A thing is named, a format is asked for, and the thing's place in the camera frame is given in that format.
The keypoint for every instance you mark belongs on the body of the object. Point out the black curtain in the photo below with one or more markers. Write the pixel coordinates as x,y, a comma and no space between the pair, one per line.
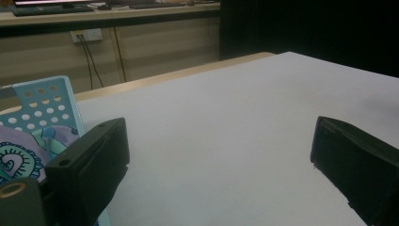
307,31

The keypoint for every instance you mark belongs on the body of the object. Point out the monitor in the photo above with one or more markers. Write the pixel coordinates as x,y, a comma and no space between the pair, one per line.
53,2

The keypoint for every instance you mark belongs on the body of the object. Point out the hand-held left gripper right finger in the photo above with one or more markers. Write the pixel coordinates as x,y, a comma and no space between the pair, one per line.
357,166

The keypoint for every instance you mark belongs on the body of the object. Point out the light blue perforated plastic basket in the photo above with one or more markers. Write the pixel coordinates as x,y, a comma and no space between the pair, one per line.
44,106

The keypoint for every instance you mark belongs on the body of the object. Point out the white wall power socket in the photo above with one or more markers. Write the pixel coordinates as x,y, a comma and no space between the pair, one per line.
87,35

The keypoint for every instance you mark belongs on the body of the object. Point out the purple patterned cloth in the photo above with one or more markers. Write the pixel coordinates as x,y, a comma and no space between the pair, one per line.
25,153

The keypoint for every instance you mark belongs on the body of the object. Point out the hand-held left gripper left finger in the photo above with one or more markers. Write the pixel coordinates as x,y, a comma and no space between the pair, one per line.
91,163

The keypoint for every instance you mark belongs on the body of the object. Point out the black keyboard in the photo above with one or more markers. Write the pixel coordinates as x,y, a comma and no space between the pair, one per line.
156,5
51,10

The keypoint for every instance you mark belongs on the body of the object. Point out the wooden desk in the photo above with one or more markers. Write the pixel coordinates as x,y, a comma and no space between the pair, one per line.
109,14

